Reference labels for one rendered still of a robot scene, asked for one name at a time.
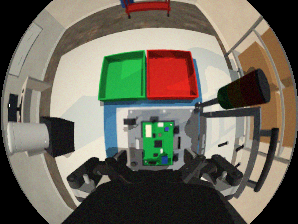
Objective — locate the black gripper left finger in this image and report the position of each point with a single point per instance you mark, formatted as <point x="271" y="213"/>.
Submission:
<point x="83" y="180"/>

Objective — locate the red bin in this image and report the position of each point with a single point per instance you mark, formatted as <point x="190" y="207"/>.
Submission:
<point x="172" y="75"/>

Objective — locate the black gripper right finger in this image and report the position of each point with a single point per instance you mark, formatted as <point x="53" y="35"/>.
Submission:
<point x="225" y="176"/>

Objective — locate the green bin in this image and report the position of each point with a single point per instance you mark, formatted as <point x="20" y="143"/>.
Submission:
<point x="123" y="74"/>

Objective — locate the green circuit board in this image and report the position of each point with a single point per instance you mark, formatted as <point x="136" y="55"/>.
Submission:
<point x="158" y="143"/>

